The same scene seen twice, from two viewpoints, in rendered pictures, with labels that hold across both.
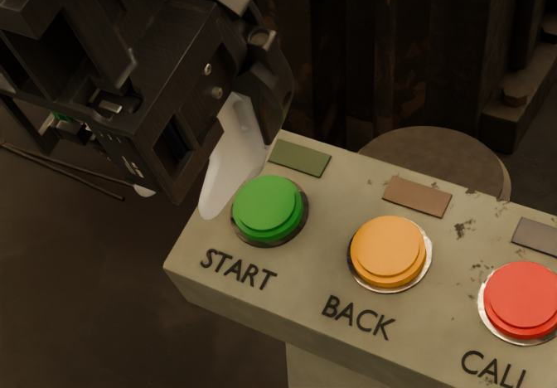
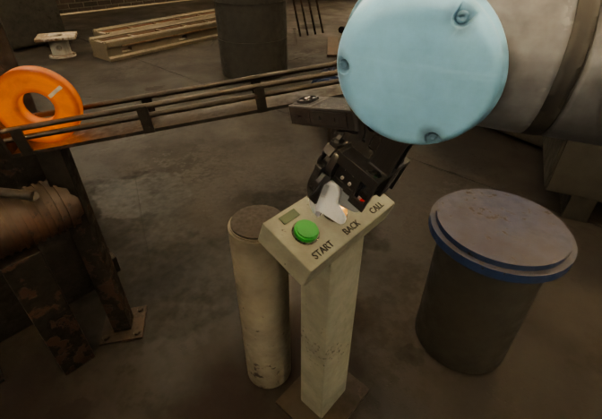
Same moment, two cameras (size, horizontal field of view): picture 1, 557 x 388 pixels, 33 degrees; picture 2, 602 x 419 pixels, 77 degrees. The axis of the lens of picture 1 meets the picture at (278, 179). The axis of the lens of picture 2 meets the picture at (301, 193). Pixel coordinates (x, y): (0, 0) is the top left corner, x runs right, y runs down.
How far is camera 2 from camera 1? 0.56 m
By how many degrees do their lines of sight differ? 61
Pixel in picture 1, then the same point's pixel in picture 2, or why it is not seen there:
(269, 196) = (305, 226)
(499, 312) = not seen: hidden behind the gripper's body
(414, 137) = (237, 218)
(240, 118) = not seen: hidden behind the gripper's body
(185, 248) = (307, 261)
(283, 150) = (284, 218)
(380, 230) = not seen: hidden behind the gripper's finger
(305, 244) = (322, 228)
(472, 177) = (265, 211)
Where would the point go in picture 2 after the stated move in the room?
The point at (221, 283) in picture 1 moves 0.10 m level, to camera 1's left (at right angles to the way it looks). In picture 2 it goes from (325, 255) to (316, 307)
